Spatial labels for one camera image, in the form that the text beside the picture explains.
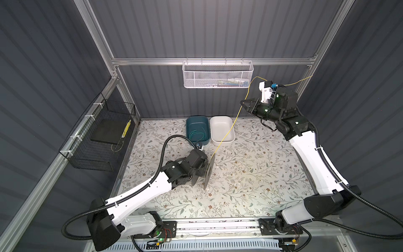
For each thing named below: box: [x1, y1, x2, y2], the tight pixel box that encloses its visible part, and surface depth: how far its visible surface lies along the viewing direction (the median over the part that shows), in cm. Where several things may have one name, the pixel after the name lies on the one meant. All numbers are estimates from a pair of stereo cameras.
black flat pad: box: [90, 119, 130, 145], surface depth 76 cm
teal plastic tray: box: [185, 115, 211, 146], surface depth 111 cm
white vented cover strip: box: [112, 240, 281, 252], surface depth 71 cm
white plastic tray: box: [209, 115, 236, 146], surface depth 116 cm
